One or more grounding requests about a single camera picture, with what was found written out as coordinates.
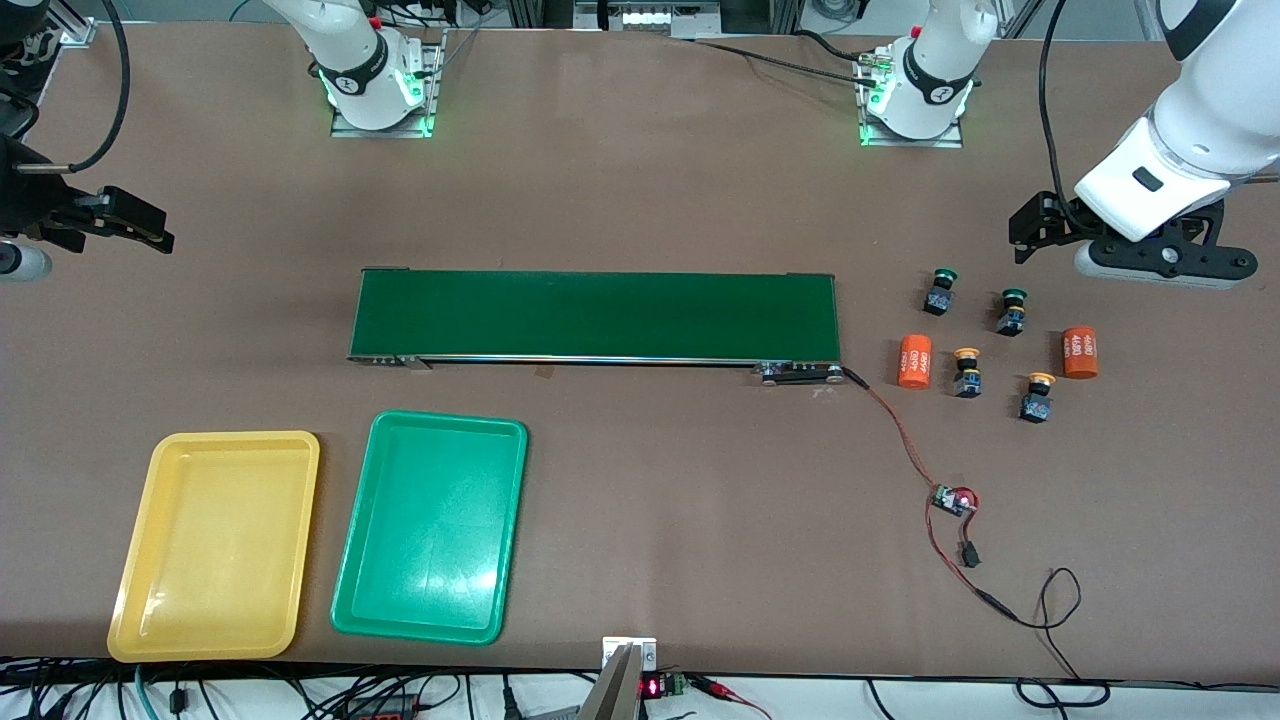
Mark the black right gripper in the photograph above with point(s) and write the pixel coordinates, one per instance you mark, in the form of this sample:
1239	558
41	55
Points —
30	198

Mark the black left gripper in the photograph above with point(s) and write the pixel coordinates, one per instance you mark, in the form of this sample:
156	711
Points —
1052	217

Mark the green capped push button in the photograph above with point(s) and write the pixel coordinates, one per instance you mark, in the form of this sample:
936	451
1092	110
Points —
940	297
1011	318

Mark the orange cylinder printed 4680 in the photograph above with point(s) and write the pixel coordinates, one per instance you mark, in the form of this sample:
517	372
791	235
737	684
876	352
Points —
915	362
1080	352

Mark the yellow capped push button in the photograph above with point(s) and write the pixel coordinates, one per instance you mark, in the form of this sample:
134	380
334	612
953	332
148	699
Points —
1037	404
967	380

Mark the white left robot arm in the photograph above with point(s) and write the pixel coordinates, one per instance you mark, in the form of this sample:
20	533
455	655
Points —
935	70

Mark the aluminium extrusion profile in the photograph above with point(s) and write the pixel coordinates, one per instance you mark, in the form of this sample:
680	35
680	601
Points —
75	30

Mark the small motor controller board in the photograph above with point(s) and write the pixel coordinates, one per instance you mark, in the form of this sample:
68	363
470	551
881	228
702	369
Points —
955	500

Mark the small black plug connector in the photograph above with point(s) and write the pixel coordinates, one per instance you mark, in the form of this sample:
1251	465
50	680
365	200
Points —
969	555

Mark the yellow plastic tray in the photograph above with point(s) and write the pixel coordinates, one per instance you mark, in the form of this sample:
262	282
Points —
215	550

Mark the green plastic tray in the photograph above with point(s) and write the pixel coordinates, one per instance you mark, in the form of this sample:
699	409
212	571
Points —
430	530

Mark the green conveyor belt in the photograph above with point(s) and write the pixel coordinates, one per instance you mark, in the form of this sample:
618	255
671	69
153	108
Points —
600	315

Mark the red clip lead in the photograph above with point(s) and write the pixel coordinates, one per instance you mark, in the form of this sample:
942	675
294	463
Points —
715	686

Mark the red LED display module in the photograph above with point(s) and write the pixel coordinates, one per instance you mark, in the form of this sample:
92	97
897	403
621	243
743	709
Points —
655	687

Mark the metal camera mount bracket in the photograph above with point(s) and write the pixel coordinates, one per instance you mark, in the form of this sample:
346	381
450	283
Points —
615	690

